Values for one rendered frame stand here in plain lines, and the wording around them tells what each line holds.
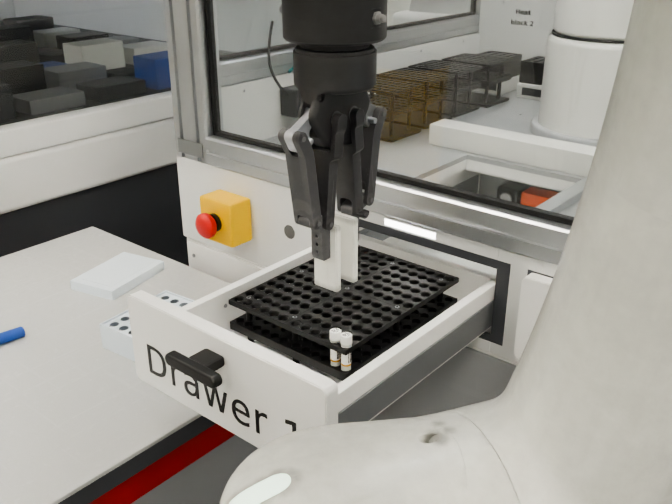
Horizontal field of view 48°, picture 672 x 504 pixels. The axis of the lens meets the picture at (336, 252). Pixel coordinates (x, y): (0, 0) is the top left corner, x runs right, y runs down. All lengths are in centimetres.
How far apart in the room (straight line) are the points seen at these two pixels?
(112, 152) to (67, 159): 10
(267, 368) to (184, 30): 64
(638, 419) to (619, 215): 11
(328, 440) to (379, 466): 4
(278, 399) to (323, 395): 6
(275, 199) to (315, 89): 48
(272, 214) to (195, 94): 23
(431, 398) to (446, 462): 64
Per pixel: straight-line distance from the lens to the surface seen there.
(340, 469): 43
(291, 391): 71
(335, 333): 79
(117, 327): 107
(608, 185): 36
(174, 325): 81
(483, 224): 93
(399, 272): 95
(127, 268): 129
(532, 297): 90
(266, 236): 117
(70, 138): 156
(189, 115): 124
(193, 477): 101
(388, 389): 80
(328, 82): 66
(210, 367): 75
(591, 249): 38
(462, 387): 104
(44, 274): 135
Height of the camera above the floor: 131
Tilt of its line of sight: 24 degrees down
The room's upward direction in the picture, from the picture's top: straight up
